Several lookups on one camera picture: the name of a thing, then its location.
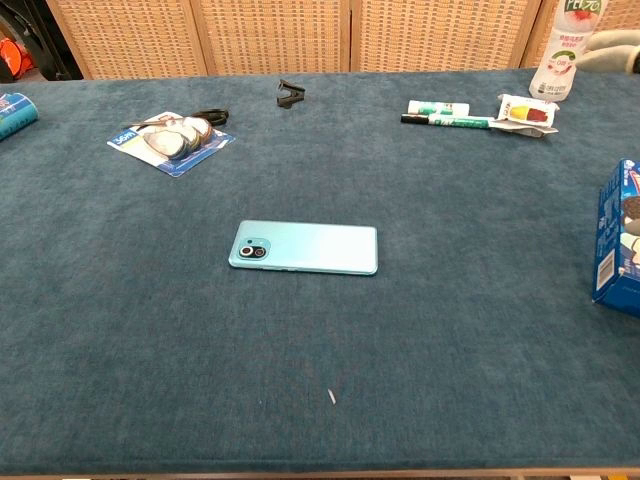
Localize blue velvet table cloth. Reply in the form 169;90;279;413
0;67;640;476

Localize blue cookie box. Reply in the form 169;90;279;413
591;158;640;319

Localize black handled scissors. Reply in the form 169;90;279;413
122;108;231;130

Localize orange black object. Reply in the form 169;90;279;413
0;38;35;76

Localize green white marker pen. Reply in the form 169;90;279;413
400;113;496;130

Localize white plastic drink bottle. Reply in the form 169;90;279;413
528;0;610;103

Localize tape rolls blister pack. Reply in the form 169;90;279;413
106;111;236;178

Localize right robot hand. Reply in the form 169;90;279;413
576;28;640;72

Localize blue cylindrical can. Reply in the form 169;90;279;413
0;92;40;142

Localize rattan wooden folding screen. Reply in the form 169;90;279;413
45;0;640;79

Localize black equipment frame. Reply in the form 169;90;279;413
0;0;85;84

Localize white green glue stick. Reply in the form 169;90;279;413
407;99;471;115

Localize black staple remover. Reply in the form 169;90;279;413
275;78;307;109

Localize light blue smartphone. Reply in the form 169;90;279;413
228;220;379;277

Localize white yellow red snack packet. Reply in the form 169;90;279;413
489;92;560;138

